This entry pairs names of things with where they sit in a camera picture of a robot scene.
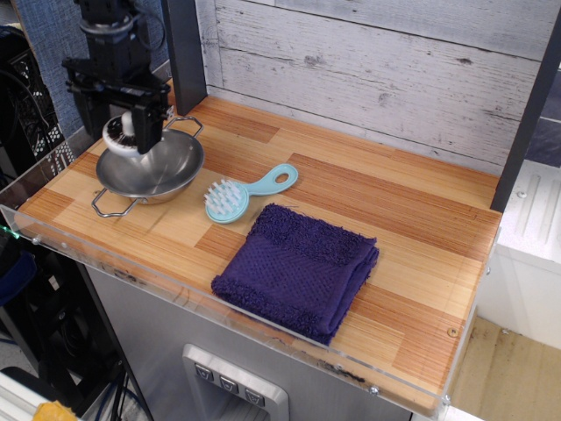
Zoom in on stainless steel pot with handles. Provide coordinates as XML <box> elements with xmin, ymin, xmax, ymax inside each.
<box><xmin>91</xmin><ymin>117</ymin><xmax>205</xmax><ymax>218</ymax></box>

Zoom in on black plastic crate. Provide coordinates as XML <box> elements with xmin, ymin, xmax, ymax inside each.
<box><xmin>1</xmin><ymin>25</ymin><xmax>64</xmax><ymax>175</ymax></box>

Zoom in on purple folded towel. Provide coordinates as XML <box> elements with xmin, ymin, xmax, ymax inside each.
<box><xmin>211</xmin><ymin>203</ymin><xmax>380</xmax><ymax>345</ymax></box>

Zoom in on light blue scrub brush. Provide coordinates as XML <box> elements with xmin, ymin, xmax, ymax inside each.
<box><xmin>204</xmin><ymin>163</ymin><xmax>299</xmax><ymax>224</ymax></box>

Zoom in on dark grey right post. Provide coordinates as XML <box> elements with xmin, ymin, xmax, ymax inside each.
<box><xmin>490</xmin><ymin>9</ymin><xmax>560</xmax><ymax>212</ymax></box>

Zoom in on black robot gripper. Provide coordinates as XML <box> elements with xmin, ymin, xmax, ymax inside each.
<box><xmin>62</xmin><ymin>25</ymin><xmax>169</xmax><ymax>154</ymax></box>

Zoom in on silver panel with buttons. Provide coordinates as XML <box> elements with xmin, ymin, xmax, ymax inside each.
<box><xmin>182</xmin><ymin>344</ymin><xmax>290</xmax><ymax>420</ymax></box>

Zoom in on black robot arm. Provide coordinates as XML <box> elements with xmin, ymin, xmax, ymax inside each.
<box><xmin>63</xmin><ymin>1</ymin><xmax>171</xmax><ymax>157</ymax></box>

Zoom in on dark grey left post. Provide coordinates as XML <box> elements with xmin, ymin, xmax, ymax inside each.
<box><xmin>161</xmin><ymin>0</ymin><xmax>208</xmax><ymax>115</ymax></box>

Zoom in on yellow object at bottom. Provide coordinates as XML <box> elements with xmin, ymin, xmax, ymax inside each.
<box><xmin>32</xmin><ymin>401</ymin><xmax>78</xmax><ymax>421</ymax></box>

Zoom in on clear acrylic table guard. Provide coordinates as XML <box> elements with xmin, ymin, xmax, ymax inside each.
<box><xmin>0</xmin><ymin>139</ymin><xmax>501</xmax><ymax>417</ymax></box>

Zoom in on dark grey post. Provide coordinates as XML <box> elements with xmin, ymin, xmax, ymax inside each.
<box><xmin>161</xmin><ymin>0</ymin><xmax>208</xmax><ymax>115</ymax></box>
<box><xmin>490</xmin><ymin>9</ymin><xmax>560</xmax><ymax>212</ymax></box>

